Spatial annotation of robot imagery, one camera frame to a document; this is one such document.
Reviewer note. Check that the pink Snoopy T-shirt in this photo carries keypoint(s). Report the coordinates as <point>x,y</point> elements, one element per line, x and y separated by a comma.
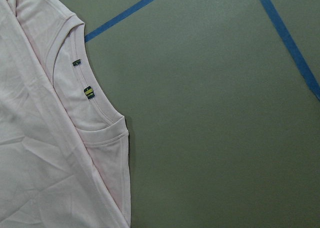
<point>63,147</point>

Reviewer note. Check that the crossing blue tape line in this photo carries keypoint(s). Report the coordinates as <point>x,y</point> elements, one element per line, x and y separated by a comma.
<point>291,46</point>

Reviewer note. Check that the long blue tape line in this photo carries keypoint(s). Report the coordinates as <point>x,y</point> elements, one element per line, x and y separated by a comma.
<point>117,19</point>

